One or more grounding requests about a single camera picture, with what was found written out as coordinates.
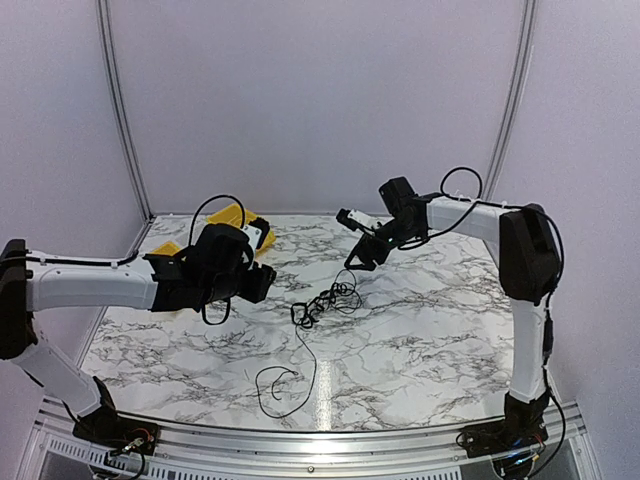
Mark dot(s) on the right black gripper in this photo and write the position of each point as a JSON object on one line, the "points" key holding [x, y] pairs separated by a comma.
{"points": [[363, 248]]}

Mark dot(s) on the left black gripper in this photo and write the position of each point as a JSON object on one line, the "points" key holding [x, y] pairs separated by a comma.
{"points": [[261, 280]]}

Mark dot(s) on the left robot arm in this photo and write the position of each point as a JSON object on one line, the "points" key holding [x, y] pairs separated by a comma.
{"points": [[218, 264]]}

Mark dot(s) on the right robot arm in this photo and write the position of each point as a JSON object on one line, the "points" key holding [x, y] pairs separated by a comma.
{"points": [[526, 247]]}

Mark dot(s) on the yellow bin far right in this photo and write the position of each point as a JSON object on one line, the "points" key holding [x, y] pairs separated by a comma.
{"points": [[232, 215]]}

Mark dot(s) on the yellow bin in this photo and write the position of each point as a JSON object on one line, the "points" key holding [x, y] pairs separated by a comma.
{"points": [[232, 215], [168, 248]]}

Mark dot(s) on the yellow bin near left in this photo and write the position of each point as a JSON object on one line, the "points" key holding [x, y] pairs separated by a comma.
{"points": [[168, 248]]}

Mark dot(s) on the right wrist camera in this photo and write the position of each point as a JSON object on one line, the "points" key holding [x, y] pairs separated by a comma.
{"points": [[357, 220]]}

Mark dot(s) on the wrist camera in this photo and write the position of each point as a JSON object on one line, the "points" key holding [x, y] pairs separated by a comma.
{"points": [[357, 220], [257, 230]]}

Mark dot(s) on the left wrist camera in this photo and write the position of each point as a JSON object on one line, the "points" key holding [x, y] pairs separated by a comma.
{"points": [[257, 230]]}

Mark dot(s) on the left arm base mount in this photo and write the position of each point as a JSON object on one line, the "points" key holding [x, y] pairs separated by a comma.
{"points": [[117, 435]]}

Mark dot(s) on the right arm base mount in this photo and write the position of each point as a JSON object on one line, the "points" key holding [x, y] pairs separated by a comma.
{"points": [[505, 440]]}

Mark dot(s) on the aluminium front rail frame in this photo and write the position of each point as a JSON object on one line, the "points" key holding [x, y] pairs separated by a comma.
{"points": [[191, 451]]}

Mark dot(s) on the right corner aluminium post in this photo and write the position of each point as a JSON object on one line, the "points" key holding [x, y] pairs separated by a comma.
{"points": [[515, 94]]}

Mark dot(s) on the corner aluminium post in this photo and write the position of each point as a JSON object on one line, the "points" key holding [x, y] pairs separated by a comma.
{"points": [[117, 99], [515, 94]]}

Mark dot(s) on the left corner aluminium post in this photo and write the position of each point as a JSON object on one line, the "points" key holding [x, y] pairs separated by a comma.
{"points": [[117, 99]]}

